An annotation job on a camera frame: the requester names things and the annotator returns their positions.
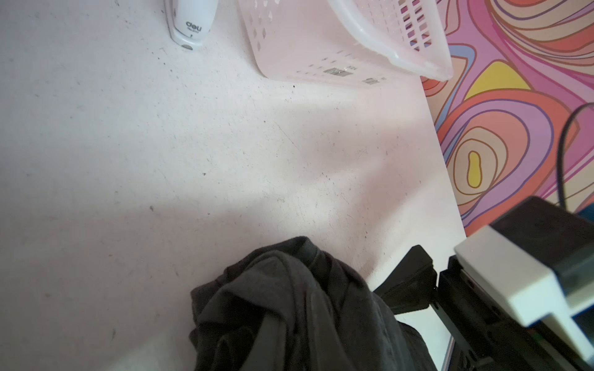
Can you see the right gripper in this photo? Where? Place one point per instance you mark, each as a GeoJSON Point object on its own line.
{"type": "Point", "coordinates": [483, 336]}

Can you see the black long pants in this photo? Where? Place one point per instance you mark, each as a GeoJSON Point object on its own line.
{"type": "Point", "coordinates": [292, 306]}

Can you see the white plastic basket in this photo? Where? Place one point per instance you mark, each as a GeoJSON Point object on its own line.
{"type": "Point", "coordinates": [356, 43]}

